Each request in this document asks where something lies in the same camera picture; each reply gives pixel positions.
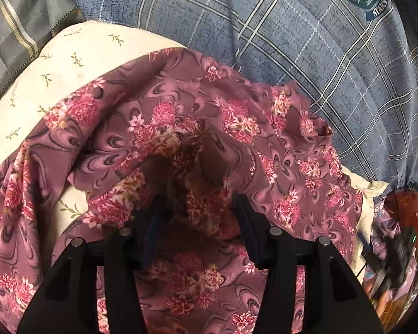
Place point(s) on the grey-blue striped pillow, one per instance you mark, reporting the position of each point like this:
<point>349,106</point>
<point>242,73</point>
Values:
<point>21,17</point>

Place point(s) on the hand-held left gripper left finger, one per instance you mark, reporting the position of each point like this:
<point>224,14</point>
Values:
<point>152,231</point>

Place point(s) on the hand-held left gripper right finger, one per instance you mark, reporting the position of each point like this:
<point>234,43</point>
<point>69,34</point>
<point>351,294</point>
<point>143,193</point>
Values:
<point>251,229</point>

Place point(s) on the blue plaid quilt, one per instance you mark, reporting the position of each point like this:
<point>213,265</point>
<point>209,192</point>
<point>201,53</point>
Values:
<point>299,59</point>

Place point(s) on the lilac floral garment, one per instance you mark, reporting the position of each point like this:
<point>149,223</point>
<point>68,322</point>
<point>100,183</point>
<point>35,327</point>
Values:
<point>381,224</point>

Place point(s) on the mauve floral garment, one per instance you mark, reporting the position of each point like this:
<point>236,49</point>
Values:
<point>195,111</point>

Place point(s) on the brown wooden furniture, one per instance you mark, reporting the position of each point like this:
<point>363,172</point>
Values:
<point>395,308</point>

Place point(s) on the cream leaf-print pillow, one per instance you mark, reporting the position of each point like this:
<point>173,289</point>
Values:
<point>66,76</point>

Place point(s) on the red-brown cloth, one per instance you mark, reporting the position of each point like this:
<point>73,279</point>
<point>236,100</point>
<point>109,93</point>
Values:
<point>407,208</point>

